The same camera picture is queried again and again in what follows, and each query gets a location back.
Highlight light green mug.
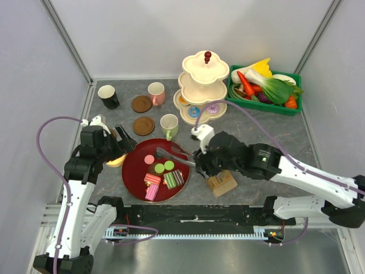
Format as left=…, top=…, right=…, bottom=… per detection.
left=160, top=114, right=179, bottom=141

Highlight black mug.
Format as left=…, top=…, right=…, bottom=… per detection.
left=98, top=85, right=120, bottom=110

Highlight toy white radish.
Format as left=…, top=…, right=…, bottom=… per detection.
left=273, top=74, right=297, bottom=86

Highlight toy purple eggplant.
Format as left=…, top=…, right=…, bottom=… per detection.
left=258, top=92, right=273, bottom=104

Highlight brown layered cake slice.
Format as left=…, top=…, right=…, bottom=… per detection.
left=172, top=170, right=185, bottom=187

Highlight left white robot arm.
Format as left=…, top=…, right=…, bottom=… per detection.
left=33, top=115, right=136, bottom=273

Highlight cream three-tier dessert stand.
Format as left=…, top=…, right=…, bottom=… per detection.
left=173, top=50, right=229, bottom=126

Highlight small orange toy carrot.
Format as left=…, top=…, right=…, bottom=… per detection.
left=285, top=95, right=297, bottom=109

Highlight wooden block with label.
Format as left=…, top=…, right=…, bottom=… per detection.
left=206, top=170, right=238, bottom=198

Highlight metal serving tongs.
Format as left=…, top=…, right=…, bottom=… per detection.
left=155, top=147, right=196, bottom=168

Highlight toy yellow corn cabbage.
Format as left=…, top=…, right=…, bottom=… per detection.
left=253, top=58, right=273, bottom=78

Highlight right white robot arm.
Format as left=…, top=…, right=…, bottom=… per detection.
left=191, top=126, right=364, bottom=228

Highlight pink mug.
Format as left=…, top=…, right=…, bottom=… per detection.
left=148, top=82, right=165, bottom=106

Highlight red layered cake slice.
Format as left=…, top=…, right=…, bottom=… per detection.
left=144, top=173, right=161, bottom=186

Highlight green sandwich cookie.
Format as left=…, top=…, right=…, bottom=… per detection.
left=154, top=163, right=165, bottom=174
left=164, top=160, right=175, bottom=171

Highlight pink layered cake slice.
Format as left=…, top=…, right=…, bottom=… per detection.
left=145, top=184, right=159, bottom=201

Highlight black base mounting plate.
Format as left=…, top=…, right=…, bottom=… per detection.
left=123, top=204, right=296, bottom=235

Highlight green sandwich cookie left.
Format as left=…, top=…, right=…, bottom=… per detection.
left=154, top=163, right=165, bottom=174

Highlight brown wooden coaster near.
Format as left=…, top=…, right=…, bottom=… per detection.
left=133, top=116, right=155, bottom=136

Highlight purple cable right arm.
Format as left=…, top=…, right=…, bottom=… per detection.
left=194, top=100, right=365, bottom=248

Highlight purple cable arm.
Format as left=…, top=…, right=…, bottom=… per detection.
left=194, top=100, right=365, bottom=248
left=36, top=115, right=159, bottom=274

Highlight orange glazed donut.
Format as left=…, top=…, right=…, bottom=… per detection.
left=179, top=96, right=189, bottom=106

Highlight green layered cake slice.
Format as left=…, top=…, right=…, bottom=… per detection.
left=164, top=172, right=177, bottom=190

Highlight purple sprinkled donut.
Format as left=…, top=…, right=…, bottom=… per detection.
left=206, top=103, right=220, bottom=116

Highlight pink sandwich cookie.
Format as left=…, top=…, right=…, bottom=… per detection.
left=144, top=155, right=155, bottom=164

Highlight toy bok choy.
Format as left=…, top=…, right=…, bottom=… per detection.
left=245, top=69, right=304, bottom=104

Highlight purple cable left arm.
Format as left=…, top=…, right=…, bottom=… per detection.
left=36, top=115, right=159, bottom=274

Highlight blue white orange donut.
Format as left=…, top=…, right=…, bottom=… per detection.
left=188, top=106, right=201, bottom=119

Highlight brown wooden coaster far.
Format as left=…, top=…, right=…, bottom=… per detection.
left=131, top=95, right=152, bottom=113

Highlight dark red round tray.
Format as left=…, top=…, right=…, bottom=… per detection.
left=121, top=138, right=190, bottom=203

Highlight brown wooden coaster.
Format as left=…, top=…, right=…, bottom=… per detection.
left=131, top=95, right=152, bottom=113
left=133, top=116, right=155, bottom=136

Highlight green sandwich cookie right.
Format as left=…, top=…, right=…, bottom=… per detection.
left=164, top=160, right=175, bottom=171

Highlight green plastic vegetable crate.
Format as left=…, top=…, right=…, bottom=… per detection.
left=225, top=65, right=302, bottom=116

